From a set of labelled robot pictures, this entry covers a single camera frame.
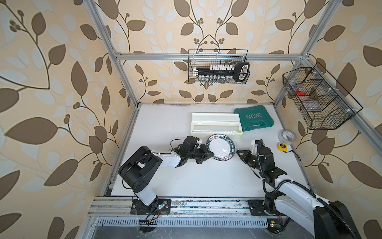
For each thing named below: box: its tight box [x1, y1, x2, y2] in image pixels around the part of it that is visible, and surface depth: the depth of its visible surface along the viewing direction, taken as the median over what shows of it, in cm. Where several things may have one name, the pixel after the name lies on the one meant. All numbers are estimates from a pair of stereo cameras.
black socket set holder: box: [192, 61, 251, 83], surface depth 86 cm
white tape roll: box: [278, 129, 296, 145], surface depth 101 cm
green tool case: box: [233, 105, 275, 132], surface depth 107 cm
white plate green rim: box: [206, 133, 236, 162], surface depth 91 cm
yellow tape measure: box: [277, 142, 288, 152], surface depth 96 cm
